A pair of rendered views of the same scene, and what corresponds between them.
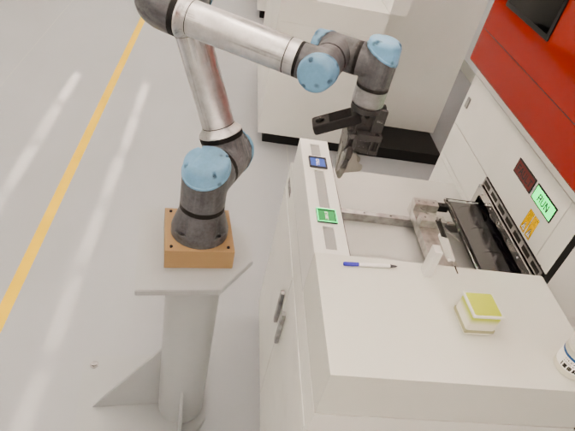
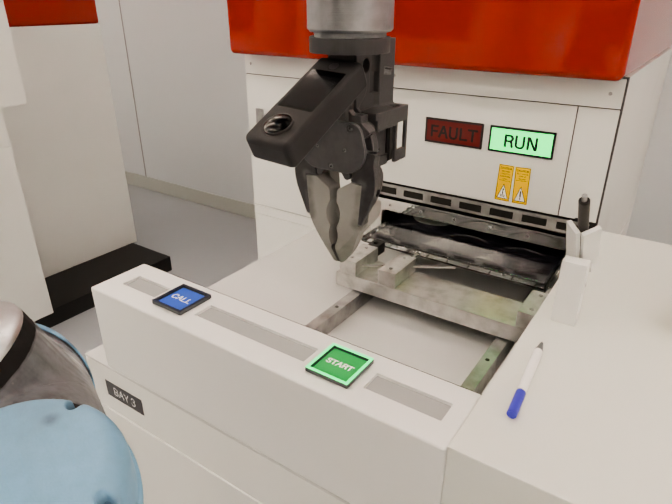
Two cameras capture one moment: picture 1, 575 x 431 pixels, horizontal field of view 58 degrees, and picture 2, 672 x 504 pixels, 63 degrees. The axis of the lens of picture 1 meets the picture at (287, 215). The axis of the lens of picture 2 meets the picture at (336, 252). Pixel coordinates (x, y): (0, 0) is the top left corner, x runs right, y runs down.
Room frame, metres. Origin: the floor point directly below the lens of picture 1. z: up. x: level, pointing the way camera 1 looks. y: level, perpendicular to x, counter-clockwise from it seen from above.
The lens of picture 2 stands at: (0.77, 0.25, 1.34)
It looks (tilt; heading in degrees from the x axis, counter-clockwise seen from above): 25 degrees down; 316
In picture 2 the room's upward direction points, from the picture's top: straight up
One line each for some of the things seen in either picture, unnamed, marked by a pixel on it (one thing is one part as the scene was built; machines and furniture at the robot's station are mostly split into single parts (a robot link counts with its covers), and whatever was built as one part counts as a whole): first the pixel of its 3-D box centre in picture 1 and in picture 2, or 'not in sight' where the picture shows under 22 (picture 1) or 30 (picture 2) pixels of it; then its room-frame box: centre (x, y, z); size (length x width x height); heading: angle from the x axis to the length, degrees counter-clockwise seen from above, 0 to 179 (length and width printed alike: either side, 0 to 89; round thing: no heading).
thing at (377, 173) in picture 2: (346, 151); (357, 178); (1.10, -0.10, 1.19); 0.05 x 0.02 x 0.09; 11
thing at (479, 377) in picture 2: not in sight; (496, 353); (1.10, -0.42, 0.84); 0.50 x 0.02 x 0.03; 101
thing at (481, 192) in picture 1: (499, 238); (466, 237); (1.31, -0.65, 0.89); 0.44 x 0.02 x 0.10; 11
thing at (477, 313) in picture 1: (477, 313); not in sight; (0.86, -0.47, 1.00); 0.07 x 0.07 x 0.07; 14
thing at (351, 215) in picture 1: (402, 221); (350, 303); (1.36, -0.36, 0.84); 0.50 x 0.02 x 0.03; 101
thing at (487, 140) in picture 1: (500, 173); (395, 161); (1.49, -0.63, 1.02); 0.81 x 0.03 x 0.40; 11
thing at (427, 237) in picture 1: (434, 245); (435, 296); (1.24, -0.45, 0.87); 0.36 x 0.08 x 0.03; 11
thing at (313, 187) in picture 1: (316, 207); (258, 377); (1.25, -0.08, 0.89); 0.55 x 0.09 x 0.14; 11
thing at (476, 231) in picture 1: (517, 243); (483, 228); (1.31, -0.71, 0.90); 0.34 x 0.34 x 0.01; 11
